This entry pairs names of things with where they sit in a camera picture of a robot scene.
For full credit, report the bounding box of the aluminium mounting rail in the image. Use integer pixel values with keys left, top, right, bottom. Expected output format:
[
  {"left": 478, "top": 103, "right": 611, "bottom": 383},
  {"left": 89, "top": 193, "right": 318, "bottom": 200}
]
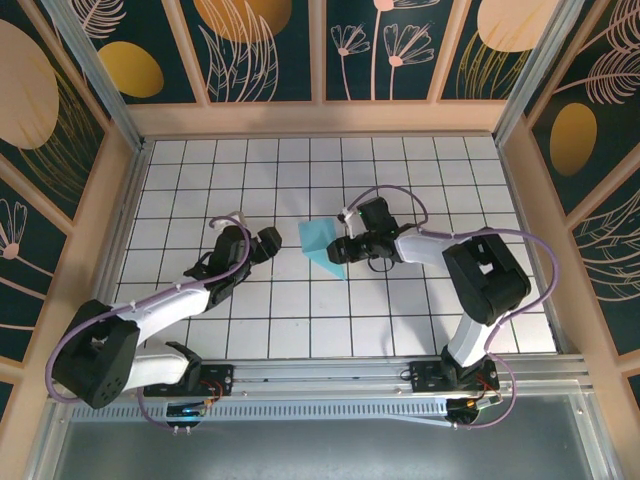
[{"left": 49, "top": 353, "right": 591, "bottom": 396}]

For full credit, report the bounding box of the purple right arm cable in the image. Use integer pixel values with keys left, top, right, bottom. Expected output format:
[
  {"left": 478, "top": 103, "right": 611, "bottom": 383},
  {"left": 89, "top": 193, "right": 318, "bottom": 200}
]
[{"left": 344, "top": 185, "right": 560, "bottom": 430}]

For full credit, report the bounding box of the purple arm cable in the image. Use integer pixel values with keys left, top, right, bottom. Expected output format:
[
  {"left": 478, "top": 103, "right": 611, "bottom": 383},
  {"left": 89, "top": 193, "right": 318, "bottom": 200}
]
[
  {"left": 344, "top": 185, "right": 560, "bottom": 430},
  {"left": 46, "top": 217, "right": 251, "bottom": 435}
]

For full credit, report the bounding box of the grey metal panel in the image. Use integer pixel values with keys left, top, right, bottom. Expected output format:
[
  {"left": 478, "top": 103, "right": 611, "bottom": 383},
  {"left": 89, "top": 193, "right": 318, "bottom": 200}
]
[{"left": 29, "top": 394, "right": 616, "bottom": 480}]

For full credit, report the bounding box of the aluminium frame post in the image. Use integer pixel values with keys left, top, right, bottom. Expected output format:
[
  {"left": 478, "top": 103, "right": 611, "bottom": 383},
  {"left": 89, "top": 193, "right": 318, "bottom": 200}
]
[
  {"left": 492, "top": 0, "right": 596, "bottom": 146},
  {"left": 39, "top": 0, "right": 149, "bottom": 154}
]

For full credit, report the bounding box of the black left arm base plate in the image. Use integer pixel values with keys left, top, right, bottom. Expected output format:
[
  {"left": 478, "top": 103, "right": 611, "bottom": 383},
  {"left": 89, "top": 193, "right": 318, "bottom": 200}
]
[{"left": 143, "top": 363, "right": 236, "bottom": 397}]

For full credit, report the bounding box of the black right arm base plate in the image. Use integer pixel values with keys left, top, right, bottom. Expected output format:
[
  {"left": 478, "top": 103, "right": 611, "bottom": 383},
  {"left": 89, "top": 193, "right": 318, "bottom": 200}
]
[{"left": 408, "top": 359, "right": 501, "bottom": 394}]

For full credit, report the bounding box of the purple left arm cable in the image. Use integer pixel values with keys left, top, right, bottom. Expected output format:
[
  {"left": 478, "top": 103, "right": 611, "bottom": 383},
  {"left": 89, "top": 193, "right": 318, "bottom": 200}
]
[{"left": 46, "top": 217, "right": 251, "bottom": 435}]

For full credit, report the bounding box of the teal square paper sheet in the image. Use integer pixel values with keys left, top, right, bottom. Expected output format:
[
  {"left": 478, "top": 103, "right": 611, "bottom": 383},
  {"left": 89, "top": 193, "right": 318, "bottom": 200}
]
[{"left": 297, "top": 216, "right": 347, "bottom": 282}]

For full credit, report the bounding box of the slotted grey cable duct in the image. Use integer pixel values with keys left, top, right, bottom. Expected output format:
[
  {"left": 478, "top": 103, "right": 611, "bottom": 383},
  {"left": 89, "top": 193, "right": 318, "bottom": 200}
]
[{"left": 69, "top": 399, "right": 451, "bottom": 424}]

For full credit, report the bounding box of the aluminium side rail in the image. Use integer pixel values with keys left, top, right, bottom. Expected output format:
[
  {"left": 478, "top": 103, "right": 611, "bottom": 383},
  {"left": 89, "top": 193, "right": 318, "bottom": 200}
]
[
  {"left": 494, "top": 134, "right": 574, "bottom": 356},
  {"left": 74, "top": 139, "right": 151, "bottom": 362}
]

